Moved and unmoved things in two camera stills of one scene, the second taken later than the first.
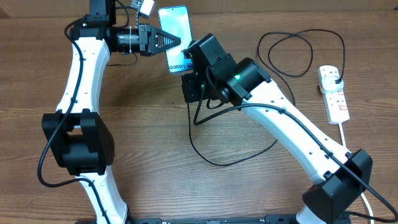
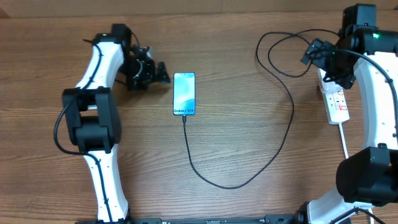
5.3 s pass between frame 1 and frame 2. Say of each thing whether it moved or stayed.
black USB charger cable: moved
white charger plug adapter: stayed
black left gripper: moved
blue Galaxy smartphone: moved
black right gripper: moved
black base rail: stayed
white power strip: stayed
